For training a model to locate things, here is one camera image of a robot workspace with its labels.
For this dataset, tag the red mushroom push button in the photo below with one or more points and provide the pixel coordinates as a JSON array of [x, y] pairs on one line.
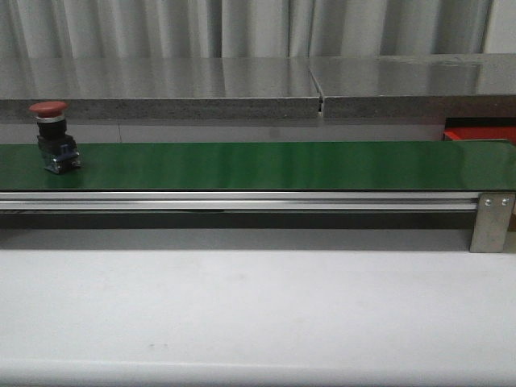
[[58, 149]]

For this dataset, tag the steel conveyor support bracket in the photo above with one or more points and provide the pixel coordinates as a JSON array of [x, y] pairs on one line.
[[493, 215]]

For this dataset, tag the red plastic tray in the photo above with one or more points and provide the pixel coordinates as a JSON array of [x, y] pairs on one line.
[[480, 133]]

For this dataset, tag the grey pleated curtain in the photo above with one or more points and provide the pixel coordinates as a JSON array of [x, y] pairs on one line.
[[184, 29]]

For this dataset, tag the aluminium conveyor frame rail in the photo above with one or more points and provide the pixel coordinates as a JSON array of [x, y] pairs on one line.
[[238, 200]]

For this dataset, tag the grey stone counter right slab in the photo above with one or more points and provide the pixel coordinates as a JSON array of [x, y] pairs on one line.
[[416, 87]]

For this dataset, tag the grey stone counter left slab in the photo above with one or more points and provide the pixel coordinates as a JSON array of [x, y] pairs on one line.
[[144, 89]]

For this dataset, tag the grey stone counter slab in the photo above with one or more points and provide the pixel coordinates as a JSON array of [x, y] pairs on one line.
[[416, 87], [144, 89]]

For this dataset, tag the green conveyor belt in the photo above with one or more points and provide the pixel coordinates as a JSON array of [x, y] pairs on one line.
[[420, 165]]

